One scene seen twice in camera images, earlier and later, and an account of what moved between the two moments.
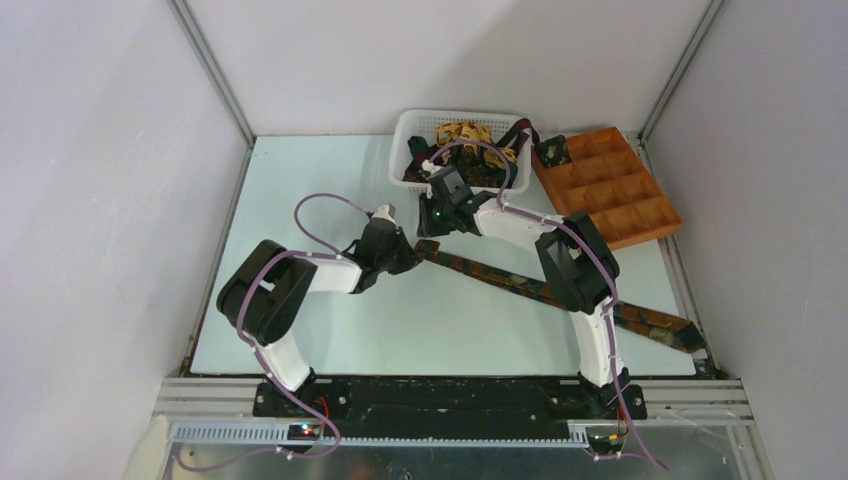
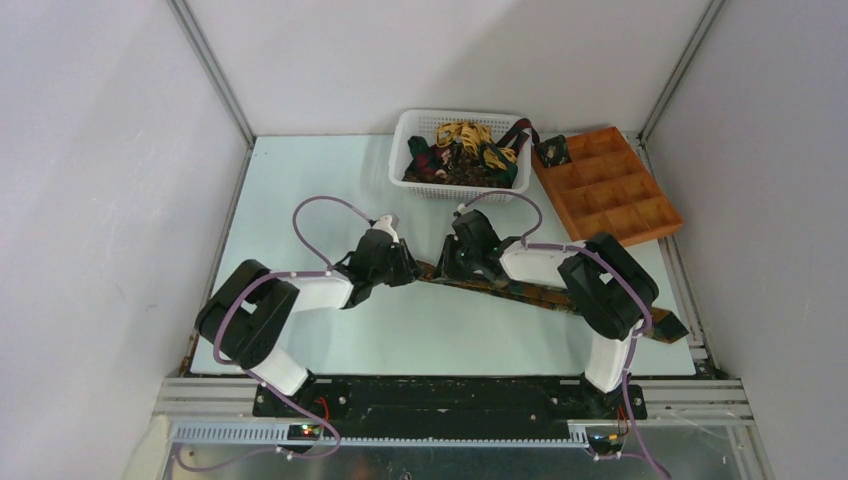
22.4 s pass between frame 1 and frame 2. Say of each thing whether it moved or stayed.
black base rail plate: stayed
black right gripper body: moved
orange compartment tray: stayed
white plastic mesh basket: stayed
